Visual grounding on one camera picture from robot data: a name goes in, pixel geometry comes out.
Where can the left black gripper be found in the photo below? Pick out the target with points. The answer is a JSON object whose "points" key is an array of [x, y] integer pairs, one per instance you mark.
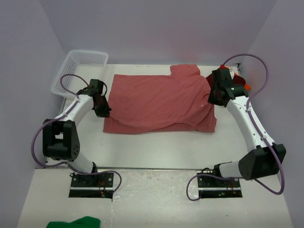
{"points": [[104, 113]]}

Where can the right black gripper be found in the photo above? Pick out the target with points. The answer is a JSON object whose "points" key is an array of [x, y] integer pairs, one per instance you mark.
{"points": [[212, 100]]}

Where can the pink t shirt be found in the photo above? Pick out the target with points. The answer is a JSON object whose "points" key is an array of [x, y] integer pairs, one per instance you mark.
{"points": [[161, 103]]}

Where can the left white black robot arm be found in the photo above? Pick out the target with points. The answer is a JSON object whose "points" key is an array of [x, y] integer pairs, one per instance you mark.
{"points": [[60, 140]]}

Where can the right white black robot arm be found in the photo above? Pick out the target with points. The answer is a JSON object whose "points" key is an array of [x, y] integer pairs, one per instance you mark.
{"points": [[264, 155]]}

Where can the folded dark red shirt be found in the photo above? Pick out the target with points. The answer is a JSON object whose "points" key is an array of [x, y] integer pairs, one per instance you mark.
{"points": [[236, 80]]}

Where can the folded orange shirt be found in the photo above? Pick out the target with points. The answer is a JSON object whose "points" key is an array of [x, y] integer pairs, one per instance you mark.
{"points": [[232, 72]]}

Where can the white plastic basket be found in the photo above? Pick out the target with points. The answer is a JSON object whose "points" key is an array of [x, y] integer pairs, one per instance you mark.
{"points": [[85, 63]]}

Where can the green cloth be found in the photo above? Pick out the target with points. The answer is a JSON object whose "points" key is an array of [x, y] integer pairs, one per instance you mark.
{"points": [[84, 222]]}

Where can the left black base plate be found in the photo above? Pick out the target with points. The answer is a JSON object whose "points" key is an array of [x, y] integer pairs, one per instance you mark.
{"points": [[92, 186]]}

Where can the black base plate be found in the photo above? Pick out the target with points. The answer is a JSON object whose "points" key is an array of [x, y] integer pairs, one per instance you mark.
{"points": [[211, 188], [92, 186]]}

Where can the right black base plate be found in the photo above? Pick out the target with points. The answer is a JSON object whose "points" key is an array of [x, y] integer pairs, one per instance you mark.
{"points": [[211, 188]]}

